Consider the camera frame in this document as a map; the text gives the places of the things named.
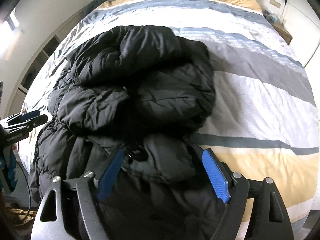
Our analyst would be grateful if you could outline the white wardrobe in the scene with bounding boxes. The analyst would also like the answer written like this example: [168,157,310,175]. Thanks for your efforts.
[282,0,320,91]

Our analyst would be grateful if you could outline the striped blue white yellow duvet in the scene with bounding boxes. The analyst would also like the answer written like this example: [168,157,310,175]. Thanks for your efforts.
[22,0,319,239]

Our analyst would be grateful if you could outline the black cable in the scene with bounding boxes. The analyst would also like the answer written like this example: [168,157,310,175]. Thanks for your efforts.
[12,159,33,227]

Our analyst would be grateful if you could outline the blue white gloved left hand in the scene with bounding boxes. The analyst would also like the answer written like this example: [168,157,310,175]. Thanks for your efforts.
[1,146,18,194]

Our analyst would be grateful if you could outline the wooden nightstand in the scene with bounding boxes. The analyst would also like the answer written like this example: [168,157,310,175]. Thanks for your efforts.
[263,10,292,45]

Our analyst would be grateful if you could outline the black puffer jacket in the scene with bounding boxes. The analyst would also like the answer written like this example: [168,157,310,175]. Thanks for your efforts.
[28,25,225,239]

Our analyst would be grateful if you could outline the white shelf unit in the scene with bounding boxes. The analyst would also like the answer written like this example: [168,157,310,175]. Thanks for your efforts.
[4,9,84,116]

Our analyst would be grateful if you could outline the olive brown garment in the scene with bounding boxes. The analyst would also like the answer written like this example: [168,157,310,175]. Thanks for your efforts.
[1,193,37,239]

